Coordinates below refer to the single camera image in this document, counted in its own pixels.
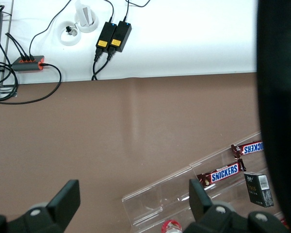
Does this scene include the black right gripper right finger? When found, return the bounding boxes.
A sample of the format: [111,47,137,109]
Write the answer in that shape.
[181,178,291,233]

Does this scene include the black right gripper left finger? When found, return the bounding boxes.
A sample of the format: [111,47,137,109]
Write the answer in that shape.
[0,179,81,233]

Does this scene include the Snickers chocolate bar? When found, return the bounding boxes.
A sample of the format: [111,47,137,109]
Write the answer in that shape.
[230,140,264,159]
[196,158,247,188]

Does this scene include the clear acrylic display rack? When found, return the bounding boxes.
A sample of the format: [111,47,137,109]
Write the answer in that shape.
[122,131,287,230]

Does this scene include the red white bottle top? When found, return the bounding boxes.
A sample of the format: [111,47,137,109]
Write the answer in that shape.
[162,219,183,233]

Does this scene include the small black box with barcode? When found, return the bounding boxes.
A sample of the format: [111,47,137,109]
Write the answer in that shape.
[243,171,275,208]

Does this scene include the brown table mat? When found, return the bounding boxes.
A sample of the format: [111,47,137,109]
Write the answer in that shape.
[0,72,291,233]

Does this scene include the grey orange USB hub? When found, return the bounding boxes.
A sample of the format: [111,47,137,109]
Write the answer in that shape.
[11,55,46,72]

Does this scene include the small black clip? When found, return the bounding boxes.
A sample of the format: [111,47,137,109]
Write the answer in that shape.
[66,25,79,37]

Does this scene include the black power adapter yellow label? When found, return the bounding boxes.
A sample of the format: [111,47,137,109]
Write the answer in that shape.
[109,20,132,53]
[96,21,117,49]

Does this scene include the white folded paper piece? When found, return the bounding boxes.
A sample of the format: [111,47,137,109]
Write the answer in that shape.
[75,0,95,27]

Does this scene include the black looping hub cable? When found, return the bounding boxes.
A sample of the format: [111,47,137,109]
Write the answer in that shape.
[0,62,63,105]

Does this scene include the silver metal bracket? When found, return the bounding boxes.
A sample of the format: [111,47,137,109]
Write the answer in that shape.
[0,85,18,99]

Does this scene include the black coiled cable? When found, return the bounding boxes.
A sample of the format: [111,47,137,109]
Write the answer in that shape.
[0,62,19,101]

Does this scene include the thick black blurred cable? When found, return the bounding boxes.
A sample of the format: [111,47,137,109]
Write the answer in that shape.
[255,0,291,233]

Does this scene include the thick black adapter mains cable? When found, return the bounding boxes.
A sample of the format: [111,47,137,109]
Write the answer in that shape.
[91,47,104,81]
[92,47,117,81]

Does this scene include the black USB cable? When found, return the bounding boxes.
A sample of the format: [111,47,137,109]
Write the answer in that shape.
[5,32,25,61]
[8,33,30,61]

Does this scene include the white tape roll ring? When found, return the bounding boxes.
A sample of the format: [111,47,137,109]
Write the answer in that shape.
[74,10,98,33]
[57,20,82,46]

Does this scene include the long black hub cable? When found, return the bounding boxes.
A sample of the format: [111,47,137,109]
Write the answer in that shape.
[29,0,72,59]

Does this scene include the thin black adapter output cable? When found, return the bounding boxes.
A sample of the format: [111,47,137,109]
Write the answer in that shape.
[105,0,115,23]
[123,0,151,22]

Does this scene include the silver aluminium rail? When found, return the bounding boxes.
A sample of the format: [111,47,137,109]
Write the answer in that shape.
[0,0,15,87]

